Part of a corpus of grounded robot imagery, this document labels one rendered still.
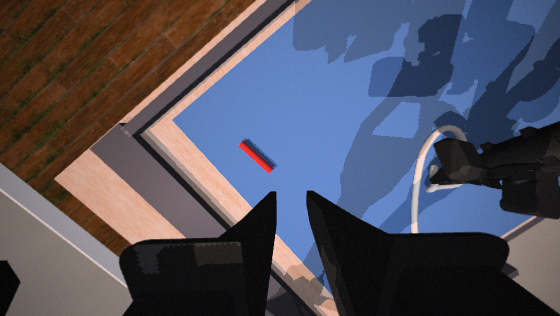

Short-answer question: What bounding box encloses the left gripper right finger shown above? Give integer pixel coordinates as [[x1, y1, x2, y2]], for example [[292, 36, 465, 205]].
[[306, 191, 510, 316]]

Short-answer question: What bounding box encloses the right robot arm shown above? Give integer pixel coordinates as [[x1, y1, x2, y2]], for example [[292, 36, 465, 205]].
[[491, 163, 560, 219]]

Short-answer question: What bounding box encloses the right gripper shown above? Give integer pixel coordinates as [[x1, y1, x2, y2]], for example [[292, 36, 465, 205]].
[[430, 125, 560, 190]]

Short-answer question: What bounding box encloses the white rope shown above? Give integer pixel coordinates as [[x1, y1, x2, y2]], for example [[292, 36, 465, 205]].
[[411, 125, 467, 233]]

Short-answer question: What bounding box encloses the blue work mat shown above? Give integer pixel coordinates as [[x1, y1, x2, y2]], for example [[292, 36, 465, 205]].
[[172, 0, 560, 296]]

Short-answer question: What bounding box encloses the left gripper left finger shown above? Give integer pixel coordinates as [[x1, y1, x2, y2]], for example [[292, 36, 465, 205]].
[[119, 191, 277, 316]]

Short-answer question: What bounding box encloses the red cylinder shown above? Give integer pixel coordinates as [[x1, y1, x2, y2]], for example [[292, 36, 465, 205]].
[[239, 141, 273, 173]]

